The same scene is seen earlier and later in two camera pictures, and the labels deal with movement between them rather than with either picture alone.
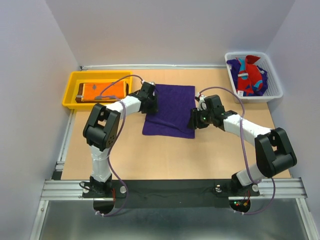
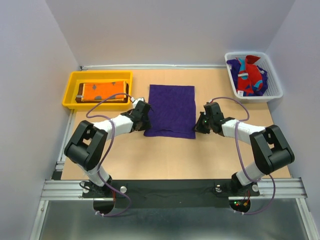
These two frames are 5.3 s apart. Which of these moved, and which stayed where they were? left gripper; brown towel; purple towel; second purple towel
Moved: left gripper
Stayed: brown towel; second purple towel; purple towel
